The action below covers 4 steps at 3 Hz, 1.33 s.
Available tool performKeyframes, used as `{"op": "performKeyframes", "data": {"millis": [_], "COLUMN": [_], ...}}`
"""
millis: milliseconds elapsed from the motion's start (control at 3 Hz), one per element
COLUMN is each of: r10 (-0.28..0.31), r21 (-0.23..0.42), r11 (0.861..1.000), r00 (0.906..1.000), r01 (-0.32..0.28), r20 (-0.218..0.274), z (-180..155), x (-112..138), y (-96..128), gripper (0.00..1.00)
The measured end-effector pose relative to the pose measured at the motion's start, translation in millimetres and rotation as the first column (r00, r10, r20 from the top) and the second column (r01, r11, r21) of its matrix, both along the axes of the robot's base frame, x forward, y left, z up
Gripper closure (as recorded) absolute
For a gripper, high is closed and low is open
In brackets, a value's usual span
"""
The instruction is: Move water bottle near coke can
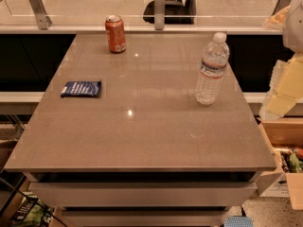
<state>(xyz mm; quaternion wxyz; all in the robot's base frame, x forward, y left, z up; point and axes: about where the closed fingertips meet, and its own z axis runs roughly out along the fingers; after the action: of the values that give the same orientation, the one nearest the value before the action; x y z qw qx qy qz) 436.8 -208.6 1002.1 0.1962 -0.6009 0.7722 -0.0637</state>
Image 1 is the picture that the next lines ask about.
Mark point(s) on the upper grey drawer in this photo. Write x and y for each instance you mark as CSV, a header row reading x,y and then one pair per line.
x,y
143,194

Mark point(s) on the lower grey drawer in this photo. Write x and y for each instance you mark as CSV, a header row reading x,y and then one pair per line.
x,y
176,218

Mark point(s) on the blue perforated object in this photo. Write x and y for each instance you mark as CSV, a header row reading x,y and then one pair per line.
x,y
238,222

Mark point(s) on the cardboard box with items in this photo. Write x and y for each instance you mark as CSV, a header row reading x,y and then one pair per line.
x,y
284,138

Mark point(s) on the blue snack packet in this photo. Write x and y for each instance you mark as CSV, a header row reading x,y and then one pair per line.
x,y
81,88

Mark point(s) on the left metal glass bracket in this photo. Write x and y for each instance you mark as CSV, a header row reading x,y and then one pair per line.
x,y
43,21

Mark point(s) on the grey drawer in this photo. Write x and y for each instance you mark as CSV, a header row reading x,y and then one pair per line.
x,y
143,194
176,218

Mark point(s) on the clear plastic water bottle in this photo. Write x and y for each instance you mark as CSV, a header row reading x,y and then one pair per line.
x,y
213,64

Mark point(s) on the orange soda can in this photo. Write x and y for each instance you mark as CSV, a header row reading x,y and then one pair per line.
x,y
115,33

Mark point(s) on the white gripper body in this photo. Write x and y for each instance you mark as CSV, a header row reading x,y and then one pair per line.
x,y
294,32

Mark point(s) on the green snack bag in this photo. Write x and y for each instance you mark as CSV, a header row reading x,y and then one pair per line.
x,y
32,213

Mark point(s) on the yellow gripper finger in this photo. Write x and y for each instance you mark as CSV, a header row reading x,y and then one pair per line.
x,y
276,21
286,88

